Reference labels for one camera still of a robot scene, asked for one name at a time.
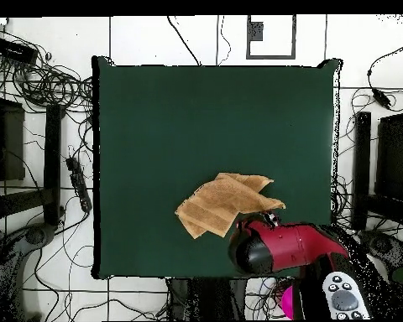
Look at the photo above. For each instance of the tan terry towel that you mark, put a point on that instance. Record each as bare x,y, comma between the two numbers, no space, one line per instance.
218,204

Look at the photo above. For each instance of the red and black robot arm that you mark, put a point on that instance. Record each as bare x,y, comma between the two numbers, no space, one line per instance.
299,245

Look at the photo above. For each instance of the magenta plastic cup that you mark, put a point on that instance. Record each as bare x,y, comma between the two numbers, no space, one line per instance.
287,302

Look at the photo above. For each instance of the black upright stand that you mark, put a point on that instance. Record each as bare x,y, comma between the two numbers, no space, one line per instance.
208,298

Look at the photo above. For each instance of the grey stand leg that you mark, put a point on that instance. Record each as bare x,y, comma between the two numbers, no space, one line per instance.
379,245
33,234

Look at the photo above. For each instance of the dark green table cloth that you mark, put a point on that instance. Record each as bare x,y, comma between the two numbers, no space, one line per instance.
188,100

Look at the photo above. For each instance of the black power adapter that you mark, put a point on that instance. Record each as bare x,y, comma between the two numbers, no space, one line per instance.
381,98

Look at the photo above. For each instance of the black power strip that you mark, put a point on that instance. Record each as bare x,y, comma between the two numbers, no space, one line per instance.
79,182

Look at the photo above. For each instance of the black electronics box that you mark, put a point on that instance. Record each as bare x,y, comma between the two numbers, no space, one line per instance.
13,50

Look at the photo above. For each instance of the black metal frame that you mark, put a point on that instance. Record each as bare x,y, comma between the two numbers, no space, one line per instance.
396,151
52,151

